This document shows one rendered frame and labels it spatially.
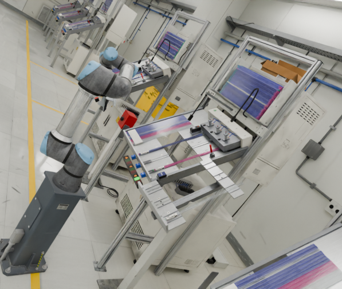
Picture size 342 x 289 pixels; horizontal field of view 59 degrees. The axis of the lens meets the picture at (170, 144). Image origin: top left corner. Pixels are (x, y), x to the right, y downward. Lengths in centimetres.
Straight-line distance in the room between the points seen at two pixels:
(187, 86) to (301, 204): 174
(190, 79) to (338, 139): 165
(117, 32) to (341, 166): 468
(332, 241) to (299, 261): 21
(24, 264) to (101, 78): 113
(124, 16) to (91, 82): 495
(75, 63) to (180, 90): 339
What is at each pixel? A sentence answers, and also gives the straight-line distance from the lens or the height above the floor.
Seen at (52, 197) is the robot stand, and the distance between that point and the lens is 165.
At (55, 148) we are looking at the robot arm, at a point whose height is 73.
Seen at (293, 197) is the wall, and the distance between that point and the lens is 353.
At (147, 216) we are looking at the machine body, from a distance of 237.
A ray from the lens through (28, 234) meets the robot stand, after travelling 181.
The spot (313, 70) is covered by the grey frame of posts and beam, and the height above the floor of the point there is 183.
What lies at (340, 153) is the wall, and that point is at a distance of 346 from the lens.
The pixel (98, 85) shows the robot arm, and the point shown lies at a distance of 145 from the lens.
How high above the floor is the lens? 141
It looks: 14 degrees down
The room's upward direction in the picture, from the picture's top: 35 degrees clockwise
